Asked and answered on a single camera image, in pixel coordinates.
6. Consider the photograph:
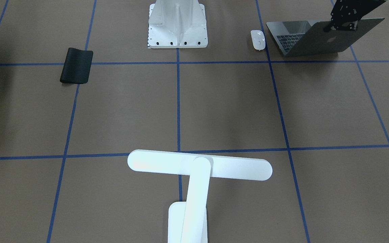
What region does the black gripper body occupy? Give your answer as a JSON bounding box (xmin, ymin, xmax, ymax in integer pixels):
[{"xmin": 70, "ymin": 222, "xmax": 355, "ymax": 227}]
[{"xmin": 323, "ymin": 0, "xmax": 386, "ymax": 32}]

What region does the grey laptop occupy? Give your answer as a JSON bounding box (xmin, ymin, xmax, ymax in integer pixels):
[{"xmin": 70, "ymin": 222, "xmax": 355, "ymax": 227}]
[{"xmin": 266, "ymin": 18, "xmax": 384, "ymax": 57}]

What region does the black mouse pad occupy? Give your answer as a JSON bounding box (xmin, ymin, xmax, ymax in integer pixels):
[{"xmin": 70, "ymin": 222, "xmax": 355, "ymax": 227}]
[{"xmin": 60, "ymin": 48, "xmax": 93, "ymax": 84}]

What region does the white computer mouse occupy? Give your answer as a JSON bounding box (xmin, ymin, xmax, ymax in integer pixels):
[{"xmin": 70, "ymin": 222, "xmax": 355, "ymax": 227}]
[{"xmin": 250, "ymin": 30, "xmax": 266, "ymax": 51}]

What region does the white desk lamp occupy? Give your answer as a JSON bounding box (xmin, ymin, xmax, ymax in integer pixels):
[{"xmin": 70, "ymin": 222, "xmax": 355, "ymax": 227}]
[{"xmin": 128, "ymin": 149, "xmax": 273, "ymax": 243}]

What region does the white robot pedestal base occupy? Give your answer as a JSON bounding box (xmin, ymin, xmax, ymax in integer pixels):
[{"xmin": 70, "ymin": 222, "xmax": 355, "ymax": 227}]
[{"xmin": 147, "ymin": 0, "xmax": 208, "ymax": 48}]

